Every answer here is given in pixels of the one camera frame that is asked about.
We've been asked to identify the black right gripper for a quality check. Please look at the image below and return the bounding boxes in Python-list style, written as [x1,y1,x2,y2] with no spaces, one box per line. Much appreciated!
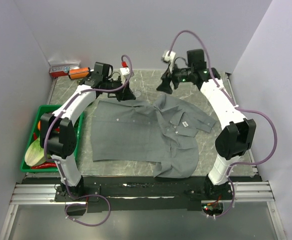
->
[155,62,193,96]

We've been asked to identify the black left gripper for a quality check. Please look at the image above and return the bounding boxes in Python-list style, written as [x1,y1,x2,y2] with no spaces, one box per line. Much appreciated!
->
[103,76,136,102]

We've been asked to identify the grey button-up shirt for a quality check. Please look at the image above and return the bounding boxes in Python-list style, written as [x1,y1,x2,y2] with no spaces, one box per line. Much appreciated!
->
[91,94,216,179]

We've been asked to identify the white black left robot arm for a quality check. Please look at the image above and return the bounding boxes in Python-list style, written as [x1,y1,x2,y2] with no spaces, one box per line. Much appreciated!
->
[40,61,136,201]

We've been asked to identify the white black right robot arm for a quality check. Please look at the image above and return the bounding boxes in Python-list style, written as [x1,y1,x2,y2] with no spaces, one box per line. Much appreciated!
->
[157,49,256,200]

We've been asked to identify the orange cylinder tool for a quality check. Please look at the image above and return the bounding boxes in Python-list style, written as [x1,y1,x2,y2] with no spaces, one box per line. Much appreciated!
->
[68,67,94,80]

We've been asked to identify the red white carton box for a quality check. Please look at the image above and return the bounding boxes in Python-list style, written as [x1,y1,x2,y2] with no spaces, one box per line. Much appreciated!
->
[49,63,80,78]

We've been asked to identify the green plastic basket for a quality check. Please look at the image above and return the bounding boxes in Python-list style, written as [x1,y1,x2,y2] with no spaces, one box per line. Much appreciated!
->
[20,104,85,173]

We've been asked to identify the red toy chili pepper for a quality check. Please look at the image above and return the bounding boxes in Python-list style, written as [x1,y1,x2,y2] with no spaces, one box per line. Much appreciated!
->
[31,162,57,170]

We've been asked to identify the toy napa cabbage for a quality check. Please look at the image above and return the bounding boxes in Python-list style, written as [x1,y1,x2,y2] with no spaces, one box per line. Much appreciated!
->
[25,138,46,167]

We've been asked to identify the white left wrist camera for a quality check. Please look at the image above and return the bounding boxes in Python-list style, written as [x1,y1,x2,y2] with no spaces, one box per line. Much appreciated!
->
[119,67,130,82]

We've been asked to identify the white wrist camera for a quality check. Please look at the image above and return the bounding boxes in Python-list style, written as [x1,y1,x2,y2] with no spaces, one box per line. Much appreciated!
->
[161,50,176,64]
[119,67,130,82]

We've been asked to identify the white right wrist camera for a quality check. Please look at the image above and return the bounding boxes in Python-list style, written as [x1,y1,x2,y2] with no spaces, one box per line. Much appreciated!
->
[161,50,176,64]

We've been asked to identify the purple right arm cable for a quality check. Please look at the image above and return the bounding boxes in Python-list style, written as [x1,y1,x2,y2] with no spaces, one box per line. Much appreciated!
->
[169,30,278,221]

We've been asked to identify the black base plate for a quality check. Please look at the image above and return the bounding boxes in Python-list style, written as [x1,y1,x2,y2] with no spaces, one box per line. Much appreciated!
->
[54,174,261,213]

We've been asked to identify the aluminium rail frame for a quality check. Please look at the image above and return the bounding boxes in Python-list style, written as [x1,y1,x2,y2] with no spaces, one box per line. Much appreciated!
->
[10,182,275,205]

